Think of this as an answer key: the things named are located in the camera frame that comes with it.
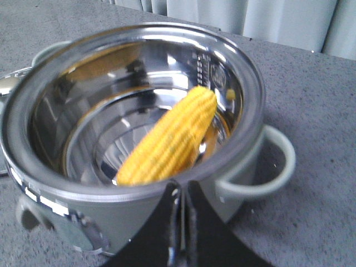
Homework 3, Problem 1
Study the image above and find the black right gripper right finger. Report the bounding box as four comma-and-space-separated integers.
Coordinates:
179, 181, 271, 266

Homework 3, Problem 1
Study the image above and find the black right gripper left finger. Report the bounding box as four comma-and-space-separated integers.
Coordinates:
103, 181, 182, 267

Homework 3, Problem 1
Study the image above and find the yellow corn cob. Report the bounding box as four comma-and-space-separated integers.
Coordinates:
116, 86, 217, 186

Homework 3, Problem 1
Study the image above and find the pale green electric cooking pot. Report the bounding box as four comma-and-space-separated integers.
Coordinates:
1, 22, 295, 255

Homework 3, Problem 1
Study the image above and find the grey-white curtain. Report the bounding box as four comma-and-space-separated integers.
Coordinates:
110, 0, 355, 60

